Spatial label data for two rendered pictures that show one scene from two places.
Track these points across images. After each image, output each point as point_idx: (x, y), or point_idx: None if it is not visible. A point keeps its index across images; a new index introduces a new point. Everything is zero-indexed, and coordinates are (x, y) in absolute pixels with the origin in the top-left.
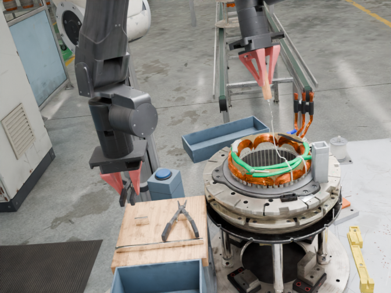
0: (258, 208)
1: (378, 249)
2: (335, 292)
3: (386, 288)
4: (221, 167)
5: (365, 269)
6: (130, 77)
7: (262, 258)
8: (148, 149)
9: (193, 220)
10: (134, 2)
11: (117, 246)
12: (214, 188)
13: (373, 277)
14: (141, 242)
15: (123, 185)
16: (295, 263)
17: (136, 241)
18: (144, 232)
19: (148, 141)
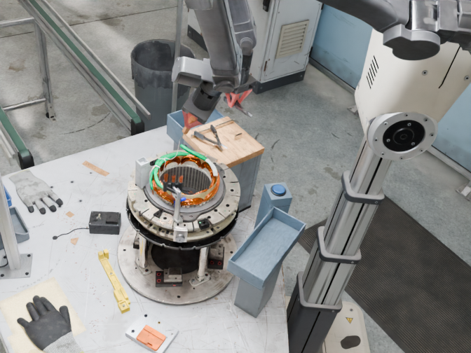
0: (170, 152)
1: (99, 300)
2: (123, 241)
3: (90, 265)
4: (219, 174)
5: (106, 270)
6: (359, 160)
7: (189, 253)
8: (332, 220)
9: (202, 136)
10: (367, 104)
11: (236, 125)
12: (209, 159)
13: (99, 271)
14: (226, 129)
15: (240, 102)
16: (162, 260)
17: (229, 129)
18: (230, 134)
19: (335, 216)
